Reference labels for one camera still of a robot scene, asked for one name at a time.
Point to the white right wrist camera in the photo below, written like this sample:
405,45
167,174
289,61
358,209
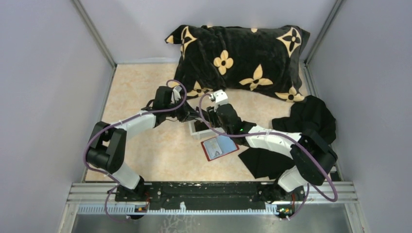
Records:
219,98

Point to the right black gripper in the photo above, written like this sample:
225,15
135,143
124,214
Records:
213,114

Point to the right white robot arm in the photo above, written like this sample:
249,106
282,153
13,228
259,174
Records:
312,156

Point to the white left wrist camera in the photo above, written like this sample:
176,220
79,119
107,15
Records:
176,94

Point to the white slotted cable duct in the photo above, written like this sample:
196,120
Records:
130,209

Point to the white credit card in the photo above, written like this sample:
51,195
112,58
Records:
213,149

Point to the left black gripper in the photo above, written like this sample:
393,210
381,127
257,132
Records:
188,113

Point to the black pillow with yellow flowers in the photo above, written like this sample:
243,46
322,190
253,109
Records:
264,61

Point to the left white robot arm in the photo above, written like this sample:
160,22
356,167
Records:
105,150

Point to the white plastic card box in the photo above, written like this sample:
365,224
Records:
199,131

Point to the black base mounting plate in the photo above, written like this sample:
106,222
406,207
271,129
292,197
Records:
209,195

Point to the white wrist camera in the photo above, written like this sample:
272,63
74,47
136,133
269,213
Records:
176,94
219,98

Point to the red card holder wallet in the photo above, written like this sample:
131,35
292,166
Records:
227,144

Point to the black cloth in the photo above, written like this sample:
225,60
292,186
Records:
310,114

